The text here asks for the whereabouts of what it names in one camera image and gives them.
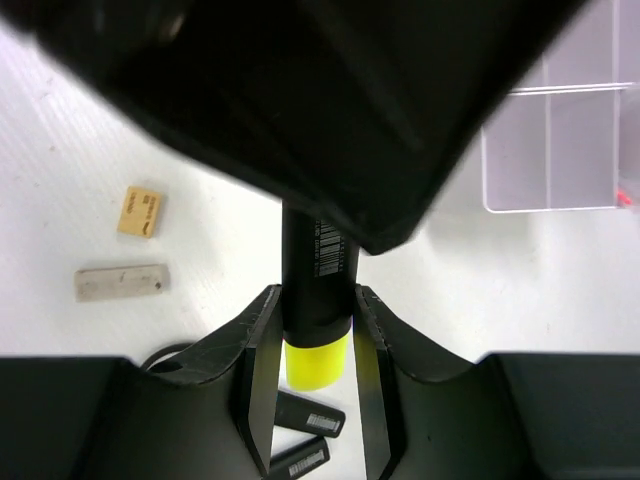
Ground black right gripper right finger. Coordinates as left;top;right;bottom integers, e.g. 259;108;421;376
354;286;639;479

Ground green highlighter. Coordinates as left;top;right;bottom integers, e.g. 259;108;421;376
266;436;331;480

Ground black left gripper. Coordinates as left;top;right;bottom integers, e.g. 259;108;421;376
1;1;583;255

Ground black handled scissors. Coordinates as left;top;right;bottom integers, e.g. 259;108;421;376
140;342;192;374

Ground blue highlighter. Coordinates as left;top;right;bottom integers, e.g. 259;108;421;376
274;390;346;438

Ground tan small eraser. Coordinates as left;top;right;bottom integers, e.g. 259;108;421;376
116;186;166;239

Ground white divided organizer right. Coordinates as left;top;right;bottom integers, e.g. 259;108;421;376
480;1;639;213

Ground yellow highlighter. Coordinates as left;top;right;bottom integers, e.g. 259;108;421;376
281;204;359;392

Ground beige long eraser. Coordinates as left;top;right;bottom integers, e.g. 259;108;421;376
73;264;170;303

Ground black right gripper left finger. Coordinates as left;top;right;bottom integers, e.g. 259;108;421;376
1;285;282;479

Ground pink pen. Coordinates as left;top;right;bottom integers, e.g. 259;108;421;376
617;190;633;206

